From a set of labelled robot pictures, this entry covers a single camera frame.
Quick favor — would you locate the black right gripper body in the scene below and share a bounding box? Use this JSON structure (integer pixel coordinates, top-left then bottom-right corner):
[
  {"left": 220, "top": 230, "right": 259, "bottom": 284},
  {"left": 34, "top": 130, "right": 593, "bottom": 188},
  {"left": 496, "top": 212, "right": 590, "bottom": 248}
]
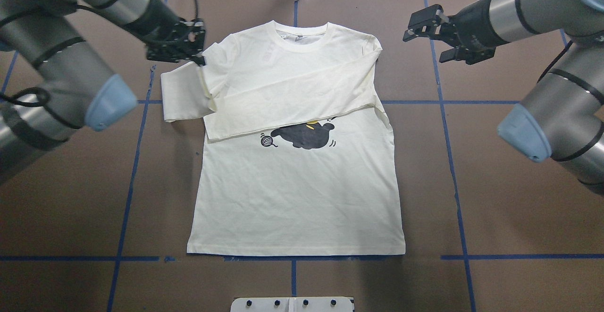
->
[{"left": 439, "top": 17, "right": 496, "bottom": 65}]

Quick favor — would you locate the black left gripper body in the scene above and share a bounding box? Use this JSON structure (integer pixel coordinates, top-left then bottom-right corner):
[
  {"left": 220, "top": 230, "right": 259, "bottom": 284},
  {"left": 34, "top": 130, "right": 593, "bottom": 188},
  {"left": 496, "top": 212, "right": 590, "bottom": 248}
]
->
[{"left": 145, "top": 18, "right": 206, "bottom": 65}]

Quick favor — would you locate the cream long-sleeve printed shirt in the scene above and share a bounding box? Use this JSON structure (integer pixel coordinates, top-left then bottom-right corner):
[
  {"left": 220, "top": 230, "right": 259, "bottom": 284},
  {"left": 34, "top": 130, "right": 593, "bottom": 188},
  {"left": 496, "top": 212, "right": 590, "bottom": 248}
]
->
[{"left": 160, "top": 21, "right": 406, "bottom": 257}]

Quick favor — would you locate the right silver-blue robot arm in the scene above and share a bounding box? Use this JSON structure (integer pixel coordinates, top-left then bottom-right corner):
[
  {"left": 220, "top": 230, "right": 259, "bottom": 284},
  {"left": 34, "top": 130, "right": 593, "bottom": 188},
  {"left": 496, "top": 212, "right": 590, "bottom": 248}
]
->
[{"left": 403, "top": 0, "right": 604, "bottom": 195}]

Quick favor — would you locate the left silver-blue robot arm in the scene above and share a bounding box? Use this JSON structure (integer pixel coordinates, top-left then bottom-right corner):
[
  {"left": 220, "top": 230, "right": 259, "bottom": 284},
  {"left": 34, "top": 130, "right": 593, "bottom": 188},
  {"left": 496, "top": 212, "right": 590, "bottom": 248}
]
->
[{"left": 0, "top": 0, "right": 206, "bottom": 183}]

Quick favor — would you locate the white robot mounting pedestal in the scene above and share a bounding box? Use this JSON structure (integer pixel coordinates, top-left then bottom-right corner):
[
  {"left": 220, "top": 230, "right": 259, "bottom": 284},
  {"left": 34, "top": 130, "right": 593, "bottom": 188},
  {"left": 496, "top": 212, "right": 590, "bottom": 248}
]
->
[{"left": 230, "top": 296, "right": 355, "bottom": 312}]

